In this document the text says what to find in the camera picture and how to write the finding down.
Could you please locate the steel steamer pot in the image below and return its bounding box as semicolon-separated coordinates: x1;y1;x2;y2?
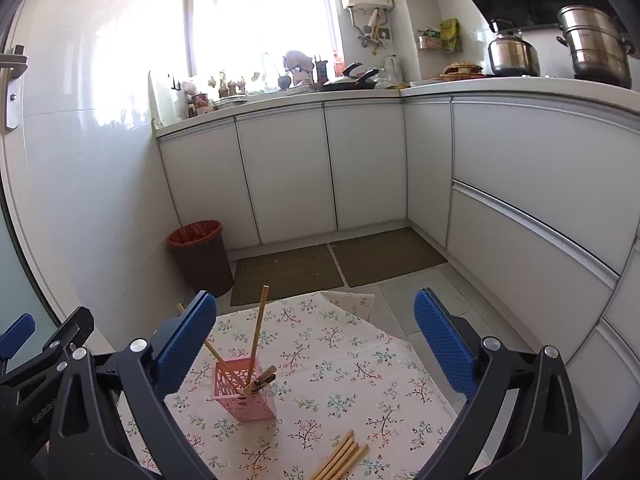
556;5;637;90

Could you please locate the wide brown floor mat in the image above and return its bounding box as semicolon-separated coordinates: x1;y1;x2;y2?
231;246;345;307

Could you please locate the white base cabinet with drawers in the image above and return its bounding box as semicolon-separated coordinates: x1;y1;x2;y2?
402;95;640;461

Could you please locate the window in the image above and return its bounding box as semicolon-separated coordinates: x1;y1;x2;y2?
187;0;346;91

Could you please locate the wall rack with packets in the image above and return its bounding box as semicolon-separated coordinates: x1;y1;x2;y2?
417;19;462;53

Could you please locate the metal door handle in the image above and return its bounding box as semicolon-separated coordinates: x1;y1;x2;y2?
0;45;25;133

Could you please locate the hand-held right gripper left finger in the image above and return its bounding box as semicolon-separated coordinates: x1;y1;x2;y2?
50;290;221;480

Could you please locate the brown trash bin red bag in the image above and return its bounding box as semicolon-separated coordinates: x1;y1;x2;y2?
167;220;235;298

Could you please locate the plate of flatbread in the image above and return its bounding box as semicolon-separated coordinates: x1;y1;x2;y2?
440;61;483;81

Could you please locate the steel kettle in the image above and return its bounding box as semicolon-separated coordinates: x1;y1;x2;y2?
487;19;542;78

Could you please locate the grey bag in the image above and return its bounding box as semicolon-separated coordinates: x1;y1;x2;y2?
283;50;315;73

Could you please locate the black frying pan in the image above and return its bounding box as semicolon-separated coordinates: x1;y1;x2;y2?
320;62;381;92

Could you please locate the water heater pipes and valve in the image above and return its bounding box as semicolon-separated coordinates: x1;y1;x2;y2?
352;7;391;53

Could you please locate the frosted glass sliding door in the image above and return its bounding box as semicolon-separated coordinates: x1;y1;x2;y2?
0;200;61;351

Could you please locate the floral tablecloth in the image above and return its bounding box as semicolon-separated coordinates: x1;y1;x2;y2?
117;290;466;480

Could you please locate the white cutting board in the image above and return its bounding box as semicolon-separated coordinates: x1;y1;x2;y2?
148;71;173;128

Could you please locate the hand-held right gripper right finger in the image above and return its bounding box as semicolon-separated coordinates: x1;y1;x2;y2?
414;288;583;480

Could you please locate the white base cabinet with doors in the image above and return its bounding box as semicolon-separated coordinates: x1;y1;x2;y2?
157;100;405;251

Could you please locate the pink perforated utensil holder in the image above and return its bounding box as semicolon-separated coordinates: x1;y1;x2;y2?
214;355;277;422

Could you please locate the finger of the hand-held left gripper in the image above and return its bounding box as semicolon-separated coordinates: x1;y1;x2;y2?
0;312;37;376
0;306;96;396

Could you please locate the white countertop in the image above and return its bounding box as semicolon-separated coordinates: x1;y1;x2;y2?
155;76;640;138

